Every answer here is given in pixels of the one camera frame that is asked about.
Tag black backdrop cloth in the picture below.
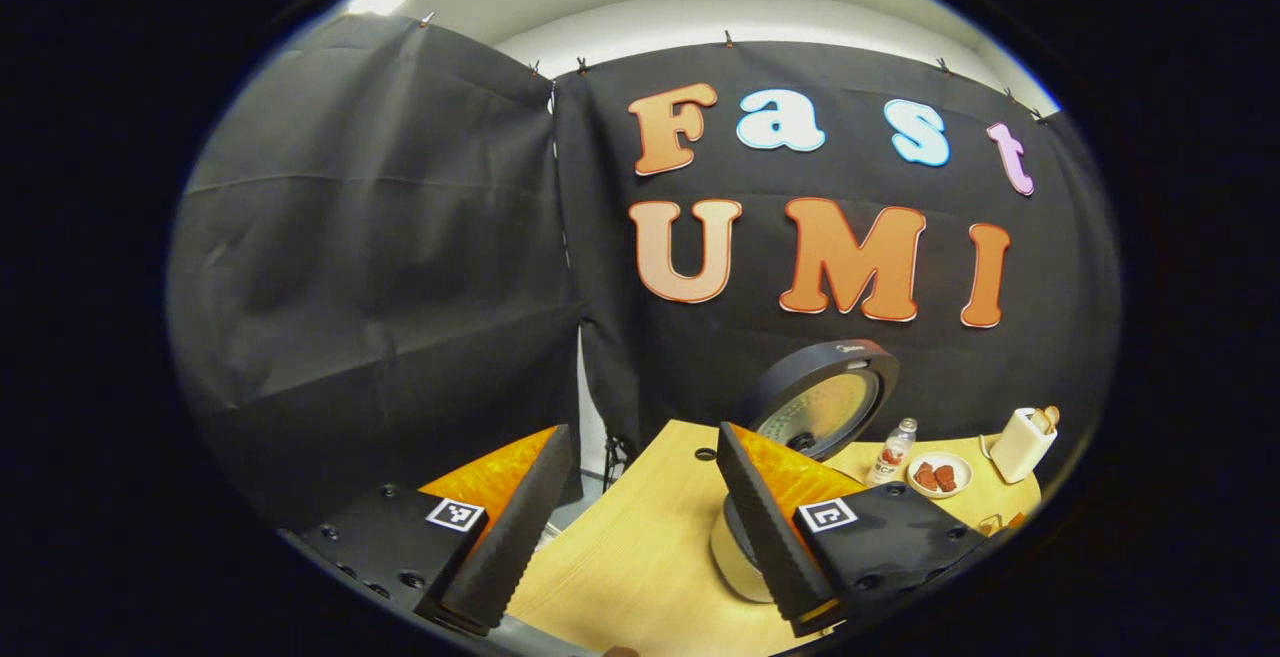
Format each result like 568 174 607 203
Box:
165 12 1121 538

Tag black cables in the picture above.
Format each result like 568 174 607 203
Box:
600 432 633 493

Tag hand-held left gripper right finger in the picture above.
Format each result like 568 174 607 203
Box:
715 422 986 638

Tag black and cream rice cooker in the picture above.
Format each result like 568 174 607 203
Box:
708 339 901 605

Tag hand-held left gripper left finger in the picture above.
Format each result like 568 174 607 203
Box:
300 424 581 638

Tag white round plate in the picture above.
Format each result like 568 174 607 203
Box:
905 452 973 500

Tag white toaster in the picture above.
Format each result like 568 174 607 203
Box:
990 407 1059 484

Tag small clear drink bottle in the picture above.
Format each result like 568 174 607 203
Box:
868 417 919 486

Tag row of black cloth clips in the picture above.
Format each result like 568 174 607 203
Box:
420 10 1049 125

